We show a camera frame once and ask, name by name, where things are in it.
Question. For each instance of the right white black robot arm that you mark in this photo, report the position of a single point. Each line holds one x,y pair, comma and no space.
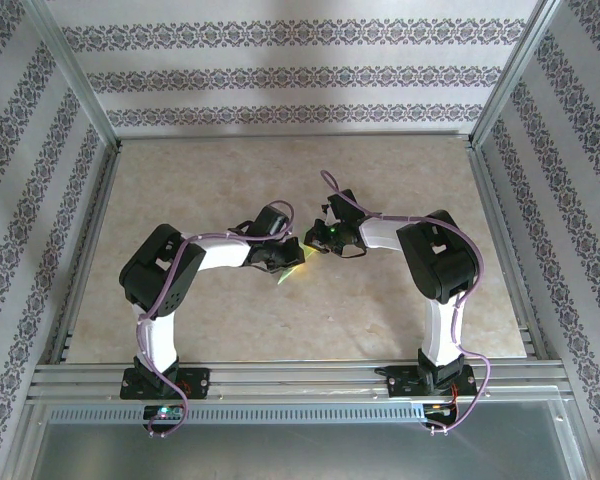
382,234

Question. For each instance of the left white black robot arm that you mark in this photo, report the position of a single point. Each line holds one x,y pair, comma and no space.
160,335

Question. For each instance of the grey metal sheet panel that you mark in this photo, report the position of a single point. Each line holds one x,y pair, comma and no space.
300,450

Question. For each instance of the thin aluminium wall foot rail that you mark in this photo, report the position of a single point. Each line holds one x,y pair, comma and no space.
295,135

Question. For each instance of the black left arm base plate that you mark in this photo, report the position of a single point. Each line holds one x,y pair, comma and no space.
195,382

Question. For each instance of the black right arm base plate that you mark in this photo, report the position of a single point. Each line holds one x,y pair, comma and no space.
400,382

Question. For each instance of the aluminium side floor rail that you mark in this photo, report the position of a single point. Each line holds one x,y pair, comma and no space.
505,250
89,250

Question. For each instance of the aluminium corner post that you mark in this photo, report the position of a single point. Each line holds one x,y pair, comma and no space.
514,75
78,75

